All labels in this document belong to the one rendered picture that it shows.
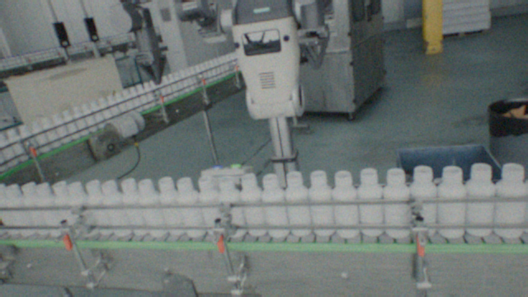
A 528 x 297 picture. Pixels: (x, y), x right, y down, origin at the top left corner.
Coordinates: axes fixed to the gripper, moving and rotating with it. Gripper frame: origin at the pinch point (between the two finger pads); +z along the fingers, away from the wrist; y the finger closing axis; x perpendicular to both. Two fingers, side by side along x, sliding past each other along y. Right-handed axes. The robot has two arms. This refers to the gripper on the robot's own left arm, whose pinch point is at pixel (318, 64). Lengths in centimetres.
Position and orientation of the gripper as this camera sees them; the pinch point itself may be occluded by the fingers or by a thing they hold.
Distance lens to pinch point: 94.1
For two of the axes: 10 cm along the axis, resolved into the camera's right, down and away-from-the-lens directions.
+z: 1.6, 9.2, 3.5
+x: -9.6, 0.7, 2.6
